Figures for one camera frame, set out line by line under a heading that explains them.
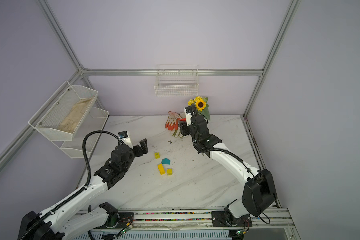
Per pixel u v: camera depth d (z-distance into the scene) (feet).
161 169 2.95
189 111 2.18
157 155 3.14
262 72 3.06
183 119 2.34
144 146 2.35
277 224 2.40
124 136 2.17
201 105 3.15
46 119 2.21
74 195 1.51
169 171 2.93
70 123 2.47
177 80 3.14
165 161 3.09
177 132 3.63
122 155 1.87
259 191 1.36
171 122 3.75
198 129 1.89
